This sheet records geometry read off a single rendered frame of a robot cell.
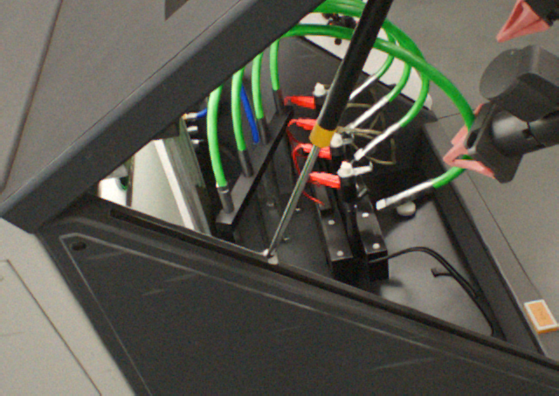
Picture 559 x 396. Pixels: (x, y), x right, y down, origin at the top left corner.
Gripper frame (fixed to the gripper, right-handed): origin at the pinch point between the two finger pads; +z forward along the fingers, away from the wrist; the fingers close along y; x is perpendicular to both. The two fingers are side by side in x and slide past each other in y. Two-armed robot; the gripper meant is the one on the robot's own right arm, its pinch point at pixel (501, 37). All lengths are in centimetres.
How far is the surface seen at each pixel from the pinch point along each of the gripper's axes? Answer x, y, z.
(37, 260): 60, 46, 24
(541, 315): 34.4, -22.6, 17.0
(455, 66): -188, -101, 75
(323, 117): 51, 34, 1
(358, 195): 18.8, 4.4, 28.7
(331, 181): 18.2, 9.4, 29.8
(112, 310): 60, 37, 27
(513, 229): -72, -108, 67
